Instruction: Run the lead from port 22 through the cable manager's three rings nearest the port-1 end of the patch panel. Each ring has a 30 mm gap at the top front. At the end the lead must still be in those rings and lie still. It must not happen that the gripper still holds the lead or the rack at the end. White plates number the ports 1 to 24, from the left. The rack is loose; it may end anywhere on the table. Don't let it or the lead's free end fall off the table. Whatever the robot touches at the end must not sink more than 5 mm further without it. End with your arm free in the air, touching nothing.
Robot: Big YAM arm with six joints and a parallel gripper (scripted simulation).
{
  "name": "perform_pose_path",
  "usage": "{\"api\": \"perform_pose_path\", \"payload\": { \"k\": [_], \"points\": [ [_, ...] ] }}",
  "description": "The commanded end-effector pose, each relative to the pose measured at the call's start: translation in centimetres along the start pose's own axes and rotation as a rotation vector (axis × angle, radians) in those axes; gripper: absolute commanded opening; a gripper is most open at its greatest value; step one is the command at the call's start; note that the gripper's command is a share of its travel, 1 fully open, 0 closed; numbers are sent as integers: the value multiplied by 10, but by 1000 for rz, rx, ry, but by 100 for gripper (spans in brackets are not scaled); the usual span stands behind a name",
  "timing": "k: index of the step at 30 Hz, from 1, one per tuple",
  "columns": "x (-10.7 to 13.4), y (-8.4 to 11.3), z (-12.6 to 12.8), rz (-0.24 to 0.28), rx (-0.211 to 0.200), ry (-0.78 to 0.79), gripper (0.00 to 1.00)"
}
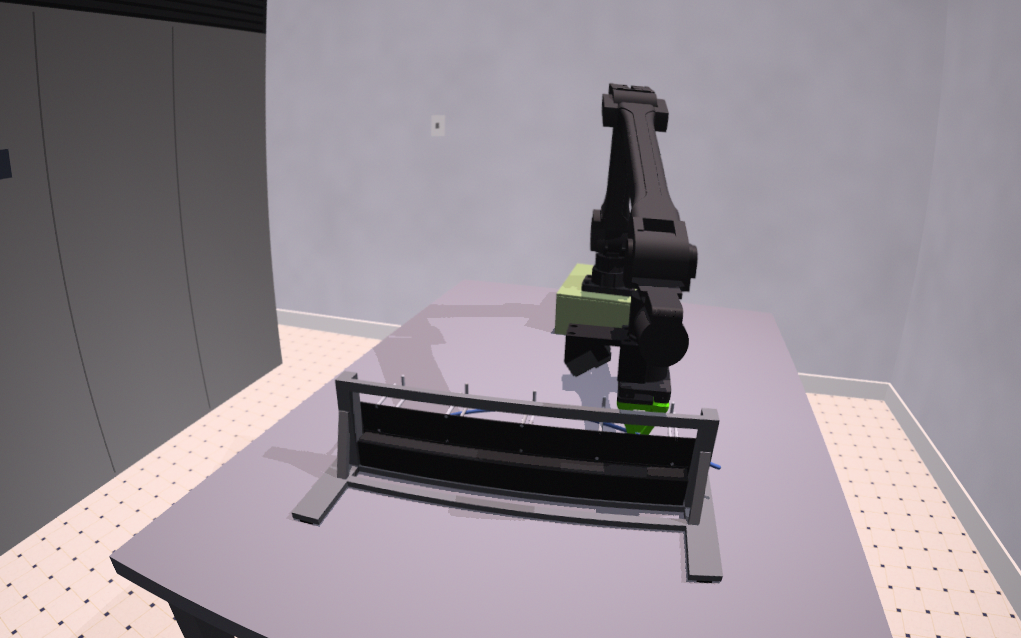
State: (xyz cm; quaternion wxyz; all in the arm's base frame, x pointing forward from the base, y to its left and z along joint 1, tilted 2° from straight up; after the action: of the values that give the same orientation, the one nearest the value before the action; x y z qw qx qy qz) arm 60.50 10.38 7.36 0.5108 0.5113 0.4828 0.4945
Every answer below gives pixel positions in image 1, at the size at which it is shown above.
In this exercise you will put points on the black patch panel rack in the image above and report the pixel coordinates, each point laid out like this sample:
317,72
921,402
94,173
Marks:
556,464

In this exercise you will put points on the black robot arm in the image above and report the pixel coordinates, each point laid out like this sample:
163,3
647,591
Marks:
646,257

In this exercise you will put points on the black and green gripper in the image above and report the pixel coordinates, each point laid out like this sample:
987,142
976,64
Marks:
658,385

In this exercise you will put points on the blue cable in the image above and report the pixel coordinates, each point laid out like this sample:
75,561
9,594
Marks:
605,424

